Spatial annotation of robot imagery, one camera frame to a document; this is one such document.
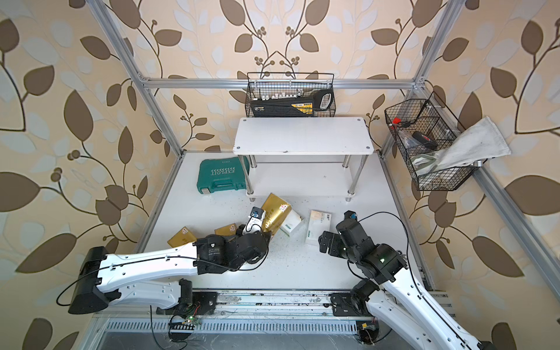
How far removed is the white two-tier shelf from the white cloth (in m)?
0.21

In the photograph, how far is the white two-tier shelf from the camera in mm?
768

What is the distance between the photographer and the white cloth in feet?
1.85
